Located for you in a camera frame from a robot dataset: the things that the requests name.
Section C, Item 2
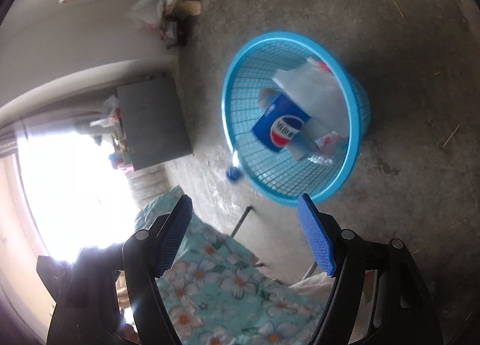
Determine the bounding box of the teal floral blanket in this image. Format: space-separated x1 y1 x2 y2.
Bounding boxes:
122 185 327 345

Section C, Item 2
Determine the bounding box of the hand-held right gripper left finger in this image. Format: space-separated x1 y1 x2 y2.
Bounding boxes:
47 194 194 345

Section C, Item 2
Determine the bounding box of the striped grey sack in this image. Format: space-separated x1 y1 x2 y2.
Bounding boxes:
129 167 167 203

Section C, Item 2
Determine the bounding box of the dark grey cabinet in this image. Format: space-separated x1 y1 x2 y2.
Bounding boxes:
117 74 194 171

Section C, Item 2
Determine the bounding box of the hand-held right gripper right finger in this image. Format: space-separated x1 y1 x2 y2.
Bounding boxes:
296 193 439 345

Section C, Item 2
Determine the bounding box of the white paper sheet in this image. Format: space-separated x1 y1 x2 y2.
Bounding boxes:
272 56 351 161

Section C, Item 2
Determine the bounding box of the clear plastic wrapper red print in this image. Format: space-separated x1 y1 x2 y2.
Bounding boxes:
307 130 350 166

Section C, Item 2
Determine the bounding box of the grey curtain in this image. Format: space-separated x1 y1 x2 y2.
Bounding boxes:
0 114 29 158

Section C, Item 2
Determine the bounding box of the pile of small colourful items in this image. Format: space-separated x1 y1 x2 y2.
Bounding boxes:
107 127 134 173

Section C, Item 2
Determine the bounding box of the blue plastic mesh basket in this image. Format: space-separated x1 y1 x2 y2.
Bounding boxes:
220 32 372 208

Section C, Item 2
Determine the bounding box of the dark bag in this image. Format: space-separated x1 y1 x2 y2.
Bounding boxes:
159 17 188 49

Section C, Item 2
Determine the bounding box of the metal chair leg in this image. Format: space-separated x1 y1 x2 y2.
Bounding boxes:
300 262 318 283
230 205 255 239

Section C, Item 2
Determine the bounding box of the white plastic bag red print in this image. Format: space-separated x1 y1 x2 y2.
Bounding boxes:
90 95 122 128

